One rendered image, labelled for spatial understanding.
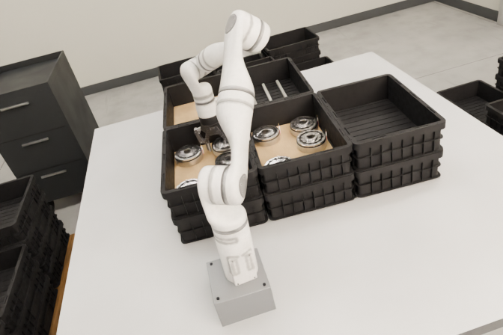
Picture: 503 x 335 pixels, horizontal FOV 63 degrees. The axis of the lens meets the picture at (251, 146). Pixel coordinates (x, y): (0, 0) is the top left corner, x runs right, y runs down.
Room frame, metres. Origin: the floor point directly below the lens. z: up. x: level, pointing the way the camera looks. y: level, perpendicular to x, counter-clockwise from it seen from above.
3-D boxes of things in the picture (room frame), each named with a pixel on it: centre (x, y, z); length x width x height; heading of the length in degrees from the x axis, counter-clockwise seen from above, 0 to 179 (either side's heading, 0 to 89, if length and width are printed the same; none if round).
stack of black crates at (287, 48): (2.97, -0.45, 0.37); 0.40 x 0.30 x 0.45; 97
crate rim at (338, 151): (1.18, -0.14, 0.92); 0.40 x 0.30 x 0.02; 3
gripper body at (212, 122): (1.29, 0.12, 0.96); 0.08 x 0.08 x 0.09
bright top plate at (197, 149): (1.28, 0.23, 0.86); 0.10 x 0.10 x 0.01
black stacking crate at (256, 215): (1.17, 0.16, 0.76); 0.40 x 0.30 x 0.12; 3
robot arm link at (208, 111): (1.30, 0.12, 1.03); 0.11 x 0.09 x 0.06; 178
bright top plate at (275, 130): (1.29, -0.06, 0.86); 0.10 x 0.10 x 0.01
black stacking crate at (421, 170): (1.20, -0.44, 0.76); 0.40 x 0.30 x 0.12; 3
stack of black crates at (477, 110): (1.92, -1.33, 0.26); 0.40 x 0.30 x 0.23; 7
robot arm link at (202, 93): (1.28, 0.13, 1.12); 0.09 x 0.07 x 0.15; 131
